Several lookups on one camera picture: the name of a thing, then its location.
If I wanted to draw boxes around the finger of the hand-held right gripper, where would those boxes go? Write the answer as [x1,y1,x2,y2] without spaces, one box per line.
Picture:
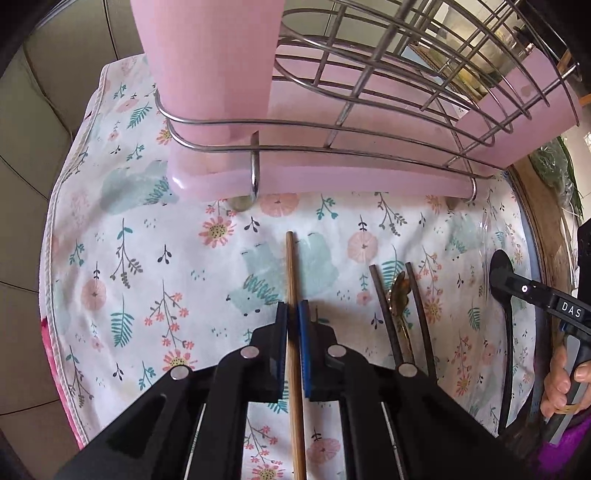
[489,265,591,326]

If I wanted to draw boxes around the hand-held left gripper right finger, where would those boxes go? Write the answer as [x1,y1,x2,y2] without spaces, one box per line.
[299,301,532,480]

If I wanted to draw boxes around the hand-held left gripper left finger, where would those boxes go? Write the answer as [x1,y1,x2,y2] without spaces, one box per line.
[55,302,288,480]

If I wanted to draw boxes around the black spoon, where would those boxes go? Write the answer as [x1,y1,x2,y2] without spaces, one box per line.
[489,249,520,437]

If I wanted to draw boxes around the clear plastic spoon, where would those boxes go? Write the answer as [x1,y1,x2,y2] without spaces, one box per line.
[478,203,492,301]

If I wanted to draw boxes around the light wooden chopstick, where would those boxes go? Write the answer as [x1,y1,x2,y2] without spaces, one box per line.
[285,231,308,480]

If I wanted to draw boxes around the gold flower spoon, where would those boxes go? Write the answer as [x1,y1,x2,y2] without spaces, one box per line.
[388,271,416,365]

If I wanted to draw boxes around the pink wire utensil rack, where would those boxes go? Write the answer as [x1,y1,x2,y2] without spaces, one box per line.
[129,0,583,204]

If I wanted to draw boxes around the person's right hand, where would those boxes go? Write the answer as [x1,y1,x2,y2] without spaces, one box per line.
[540,344,591,418]

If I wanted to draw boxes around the cardboard sheet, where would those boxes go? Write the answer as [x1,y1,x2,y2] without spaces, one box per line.
[508,157,583,296]

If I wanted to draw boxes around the purple clothing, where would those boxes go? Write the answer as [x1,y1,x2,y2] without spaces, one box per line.
[526,413,591,480]

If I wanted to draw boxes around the plastic bag of greens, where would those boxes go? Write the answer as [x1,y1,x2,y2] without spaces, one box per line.
[529,138,585,217]

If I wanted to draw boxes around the floral tablecloth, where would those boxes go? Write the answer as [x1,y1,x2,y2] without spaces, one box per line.
[39,55,541,480]

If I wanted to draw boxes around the pink dotted cloth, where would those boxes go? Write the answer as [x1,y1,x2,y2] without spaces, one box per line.
[41,318,86,448]

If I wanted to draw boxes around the grey kitchen counter cabinets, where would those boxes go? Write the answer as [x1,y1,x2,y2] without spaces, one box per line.
[18,28,148,139]

